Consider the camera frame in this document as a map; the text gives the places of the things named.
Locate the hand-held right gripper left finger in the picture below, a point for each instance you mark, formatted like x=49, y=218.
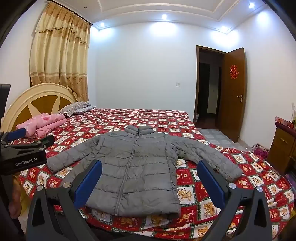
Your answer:
x=89, y=183

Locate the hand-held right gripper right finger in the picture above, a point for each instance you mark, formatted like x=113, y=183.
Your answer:
x=210, y=183

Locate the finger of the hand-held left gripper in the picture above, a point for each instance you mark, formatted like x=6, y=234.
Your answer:
x=34, y=141
x=17, y=134

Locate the grey puffer jacket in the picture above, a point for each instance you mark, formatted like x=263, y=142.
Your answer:
x=138, y=173

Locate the person's left hand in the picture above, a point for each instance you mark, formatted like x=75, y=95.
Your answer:
x=16, y=199

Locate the pink folded quilt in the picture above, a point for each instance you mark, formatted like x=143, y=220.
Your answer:
x=44, y=124

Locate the red printed bed cover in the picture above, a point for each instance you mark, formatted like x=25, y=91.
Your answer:
x=203, y=208

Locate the dark panel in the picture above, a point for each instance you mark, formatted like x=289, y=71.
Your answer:
x=4, y=99

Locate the cream and brown headboard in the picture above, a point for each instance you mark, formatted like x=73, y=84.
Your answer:
x=41, y=99

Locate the striped pillow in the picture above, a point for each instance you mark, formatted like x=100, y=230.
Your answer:
x=74, y=108

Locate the purple cloth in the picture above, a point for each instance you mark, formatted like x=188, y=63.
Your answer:
x=260, y=153

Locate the brown wooden door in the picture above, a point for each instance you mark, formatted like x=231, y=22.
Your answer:
x=232, y=104

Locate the wooden cabinet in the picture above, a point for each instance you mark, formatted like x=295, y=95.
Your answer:
x=282, y=143

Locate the beige patterned curtain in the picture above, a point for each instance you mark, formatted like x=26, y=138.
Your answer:
x=60, y=58

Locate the pink box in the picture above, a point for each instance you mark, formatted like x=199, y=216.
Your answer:
x=282, y=120

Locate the red paper door decoration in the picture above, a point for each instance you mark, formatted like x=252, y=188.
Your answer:
x=234, y=71

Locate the dark curtain rod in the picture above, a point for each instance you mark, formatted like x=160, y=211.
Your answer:
x=81, y=17

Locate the ceiling spotlight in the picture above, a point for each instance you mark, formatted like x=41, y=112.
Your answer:
x=251, y=5
x=101, y=24
x=164, y=16
x=223, y=28

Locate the brown door frame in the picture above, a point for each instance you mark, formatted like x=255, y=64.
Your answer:
x=197, y=81

